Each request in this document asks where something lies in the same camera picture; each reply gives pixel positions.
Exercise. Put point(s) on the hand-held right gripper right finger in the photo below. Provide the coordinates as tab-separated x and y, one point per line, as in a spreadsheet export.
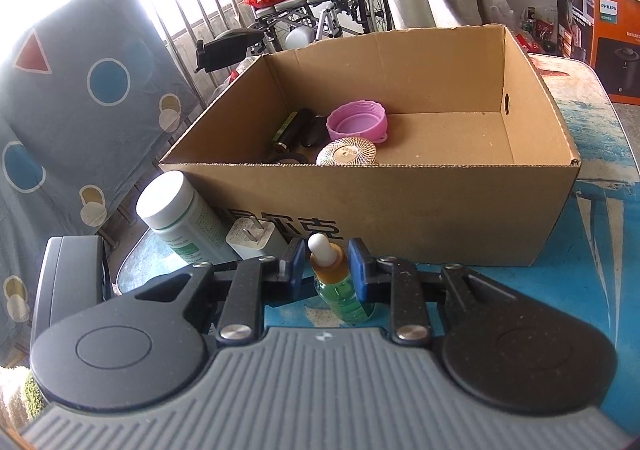
358	265

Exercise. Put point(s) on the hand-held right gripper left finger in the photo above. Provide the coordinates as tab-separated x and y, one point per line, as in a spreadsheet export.
296	262

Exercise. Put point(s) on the green dropper bottle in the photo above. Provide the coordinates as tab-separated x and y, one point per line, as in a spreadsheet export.
340	300

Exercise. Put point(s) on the brown cardboard box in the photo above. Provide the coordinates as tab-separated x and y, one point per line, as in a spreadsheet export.
450	215

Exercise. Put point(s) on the dark round object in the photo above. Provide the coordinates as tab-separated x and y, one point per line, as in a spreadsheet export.
287	158

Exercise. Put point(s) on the gold round ribbed lid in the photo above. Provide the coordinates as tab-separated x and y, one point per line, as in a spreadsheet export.
346	154

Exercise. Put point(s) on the white bottle with green label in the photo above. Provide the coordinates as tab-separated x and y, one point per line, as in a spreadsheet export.
175	210

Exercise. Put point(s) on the black flashlight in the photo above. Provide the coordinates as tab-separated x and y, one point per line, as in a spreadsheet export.
291	130

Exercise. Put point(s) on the small black oval case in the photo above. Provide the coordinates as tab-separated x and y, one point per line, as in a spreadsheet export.
315	130

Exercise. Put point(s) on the pink collapsible cup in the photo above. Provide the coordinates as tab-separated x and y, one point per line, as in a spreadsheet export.
357	123

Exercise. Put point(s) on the white charger plug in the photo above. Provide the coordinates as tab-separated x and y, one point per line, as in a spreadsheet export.
255	240

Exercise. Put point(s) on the grey blanket with circles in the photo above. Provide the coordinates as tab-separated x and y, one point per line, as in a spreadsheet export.
75	130

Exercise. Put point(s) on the red snack bag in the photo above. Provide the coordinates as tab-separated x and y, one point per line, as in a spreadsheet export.
531	43

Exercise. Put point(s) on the short orange appliance box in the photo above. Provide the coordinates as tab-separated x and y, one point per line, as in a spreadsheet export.
617	45

